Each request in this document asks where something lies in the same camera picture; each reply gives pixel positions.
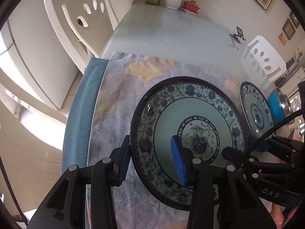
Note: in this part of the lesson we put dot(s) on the blue steel bowl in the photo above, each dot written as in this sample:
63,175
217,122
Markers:
279,105

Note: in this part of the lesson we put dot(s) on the small blue floral plate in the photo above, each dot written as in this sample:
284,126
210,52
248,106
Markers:
256,109

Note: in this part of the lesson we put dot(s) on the red lidded teacup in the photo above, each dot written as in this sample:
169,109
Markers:
191,6

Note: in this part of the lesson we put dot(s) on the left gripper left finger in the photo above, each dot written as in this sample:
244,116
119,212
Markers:
64,205

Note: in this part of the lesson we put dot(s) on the blue cloth under tablecloth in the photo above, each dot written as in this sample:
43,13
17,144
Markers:
79,123

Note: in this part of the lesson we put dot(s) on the white chair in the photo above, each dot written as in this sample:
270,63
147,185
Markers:
262,62
83,27

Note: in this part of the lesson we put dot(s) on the large floral black-rimmed plate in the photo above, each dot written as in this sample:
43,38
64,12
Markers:
203,117

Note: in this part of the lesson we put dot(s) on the white chair right side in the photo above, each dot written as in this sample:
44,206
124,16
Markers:
262,62

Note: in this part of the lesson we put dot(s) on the patterned fan-motif tablecloth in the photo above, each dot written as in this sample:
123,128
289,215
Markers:
128,77

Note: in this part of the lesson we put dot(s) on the white chair left side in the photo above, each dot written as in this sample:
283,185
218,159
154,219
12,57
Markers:
83,27

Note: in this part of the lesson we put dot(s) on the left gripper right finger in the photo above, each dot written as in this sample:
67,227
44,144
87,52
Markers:
218,193

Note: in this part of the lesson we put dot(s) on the right hand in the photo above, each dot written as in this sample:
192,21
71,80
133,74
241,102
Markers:
277,215

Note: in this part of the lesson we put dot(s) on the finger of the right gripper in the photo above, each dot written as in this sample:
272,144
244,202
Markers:
237,157

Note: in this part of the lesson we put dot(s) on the black phone stand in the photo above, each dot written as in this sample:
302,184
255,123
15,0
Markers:
238,36

